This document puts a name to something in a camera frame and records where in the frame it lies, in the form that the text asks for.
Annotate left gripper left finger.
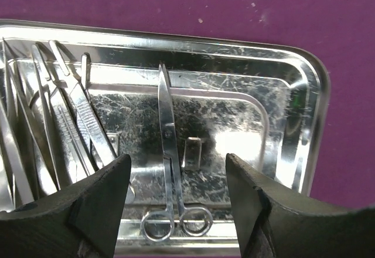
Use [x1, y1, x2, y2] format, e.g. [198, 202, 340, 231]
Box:
[1, 154, 131, 257]

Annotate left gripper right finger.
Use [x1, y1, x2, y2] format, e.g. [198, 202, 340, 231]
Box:
[226, 154, 374, 257]

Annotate steel tweezers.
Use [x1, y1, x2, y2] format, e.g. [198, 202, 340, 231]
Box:
[1, 39, 34, 209]

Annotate steel instrument tray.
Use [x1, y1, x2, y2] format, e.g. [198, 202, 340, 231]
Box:
[1, 20, 330, 257]

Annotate long steel scissors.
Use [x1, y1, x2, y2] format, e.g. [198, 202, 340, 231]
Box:
[140, 63, 213, 242]

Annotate purple cloth wrap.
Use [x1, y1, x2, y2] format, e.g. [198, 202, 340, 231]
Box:
[0, 0, 375, 258]

